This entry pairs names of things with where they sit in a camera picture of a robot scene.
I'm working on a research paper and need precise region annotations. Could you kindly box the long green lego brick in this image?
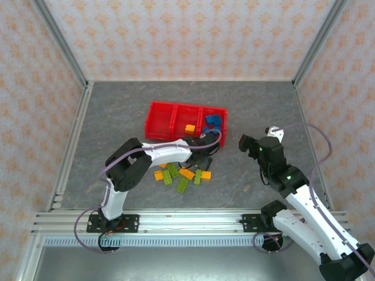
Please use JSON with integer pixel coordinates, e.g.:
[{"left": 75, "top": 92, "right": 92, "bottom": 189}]
[
  {"left": 166, "top": 163, "right": 180, "bottom": 179},
  {"left": 175, "top": 177, "right": 190, "bottom": 194}
]

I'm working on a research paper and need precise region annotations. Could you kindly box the red plastic bin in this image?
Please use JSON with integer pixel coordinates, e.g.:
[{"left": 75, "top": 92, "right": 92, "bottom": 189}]
[
  {"left": 199, "top": 107, "right": 228, "bottom": 148},
  {"left": 169, "top": 104, "right": 204, "bottom": 144},
  {"left": 145, "top": 101, "right": 176, "bottom": 141}
]

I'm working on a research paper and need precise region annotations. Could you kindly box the steel sheet panel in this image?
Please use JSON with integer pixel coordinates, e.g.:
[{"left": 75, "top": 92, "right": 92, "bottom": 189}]
[{"left": 17, "top": 245, "right": 361, "bottom": 281}]

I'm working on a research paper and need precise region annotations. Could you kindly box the aluminium side rail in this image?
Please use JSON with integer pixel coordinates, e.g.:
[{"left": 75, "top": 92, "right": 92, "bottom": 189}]
[
  {"left": 46, "top": 81, "right": 95, "bottom": 211},
  {"left": 292, "top": 83, "right": 335, "bottom": 211}
]

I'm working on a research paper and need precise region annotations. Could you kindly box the long aluminium mounting rail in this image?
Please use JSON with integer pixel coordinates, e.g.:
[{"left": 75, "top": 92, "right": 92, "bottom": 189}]
[{"left": 30, "top": 208, "right": 352, "bottom": 237}]

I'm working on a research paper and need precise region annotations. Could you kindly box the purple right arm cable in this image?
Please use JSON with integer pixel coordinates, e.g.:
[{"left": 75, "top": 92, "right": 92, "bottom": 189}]
[{"left": 253, "top": 122, "right": 375, "bottom": 275}]

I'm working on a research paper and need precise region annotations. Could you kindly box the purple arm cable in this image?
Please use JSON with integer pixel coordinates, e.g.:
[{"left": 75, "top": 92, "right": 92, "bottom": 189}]
[
  {"left": 253, "top": 122, "right": 375, "bottom": 275},
  {"left": 73, "top": 130, "right": 223, "bottom": 255}
]

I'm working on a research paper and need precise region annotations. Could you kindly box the thin aluminium wall rail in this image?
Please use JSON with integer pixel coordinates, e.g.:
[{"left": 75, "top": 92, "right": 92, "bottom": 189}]
[{"left": 87, "top": 78, "right": 295, "bottom": 83}]

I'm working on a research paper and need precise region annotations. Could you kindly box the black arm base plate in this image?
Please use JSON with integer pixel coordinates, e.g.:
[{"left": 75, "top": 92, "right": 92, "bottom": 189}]
[
  {"left": 87, "top": 213, "right": 140, "bottom": 234},
  {"left": 241, "top": 213, "right": 294, "bottom": 234}
]

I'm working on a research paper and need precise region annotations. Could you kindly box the grey slotted cable duct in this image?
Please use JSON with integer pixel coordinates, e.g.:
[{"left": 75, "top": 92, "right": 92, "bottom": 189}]
[{"left": 43, "top": 235, "right": 266, "bottom": 248}]

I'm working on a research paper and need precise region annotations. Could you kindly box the aluminium frame post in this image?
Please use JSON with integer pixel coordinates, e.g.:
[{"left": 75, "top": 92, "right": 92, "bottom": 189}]
[
  {"left": 30, "top": 0, "right": 90, "bottom": 88},
  {"left": 291, "top": 0, "right": 348, "bottom": 88}
]

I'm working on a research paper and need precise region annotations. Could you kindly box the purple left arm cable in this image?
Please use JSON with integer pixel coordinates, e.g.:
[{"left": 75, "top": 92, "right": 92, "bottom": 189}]
[{"left": 73, "top": 130, "right": 223, "bottom": 255}]

